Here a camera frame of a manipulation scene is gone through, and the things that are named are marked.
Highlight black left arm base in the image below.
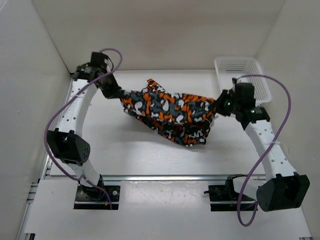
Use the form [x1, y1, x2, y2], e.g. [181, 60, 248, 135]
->
[73, 183, 121, 210]

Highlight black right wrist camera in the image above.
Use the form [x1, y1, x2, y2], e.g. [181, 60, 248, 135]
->
[234, 82, 255, 100]

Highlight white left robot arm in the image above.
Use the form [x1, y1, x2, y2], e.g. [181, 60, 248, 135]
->
[44, 63, 114, 200]

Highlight orange camouflage shorts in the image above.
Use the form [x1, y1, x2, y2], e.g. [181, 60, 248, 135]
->
[120, 78, 216, 147]

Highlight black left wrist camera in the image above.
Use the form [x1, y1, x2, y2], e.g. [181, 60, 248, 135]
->
[89, 51, 110, 71]

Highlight white perforated plastic basket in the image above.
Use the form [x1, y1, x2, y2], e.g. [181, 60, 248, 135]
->
[214, 56, 272, 106]

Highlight aluminium table edge rail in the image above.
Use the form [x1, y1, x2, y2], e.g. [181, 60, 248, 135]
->
[44, 173, 266, 183]

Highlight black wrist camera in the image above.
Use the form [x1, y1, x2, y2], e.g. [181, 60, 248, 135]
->
[234, 82, 255, 100]
[89, 51, 110, 71]

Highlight aluminium left side rail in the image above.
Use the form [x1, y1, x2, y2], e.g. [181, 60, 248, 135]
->
[14, 72, 76, 240]

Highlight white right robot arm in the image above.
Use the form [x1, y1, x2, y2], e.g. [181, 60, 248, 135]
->
[214, 90, 310, 212]

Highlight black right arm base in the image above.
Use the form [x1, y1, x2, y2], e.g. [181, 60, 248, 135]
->
[203, 174, 246, 212]

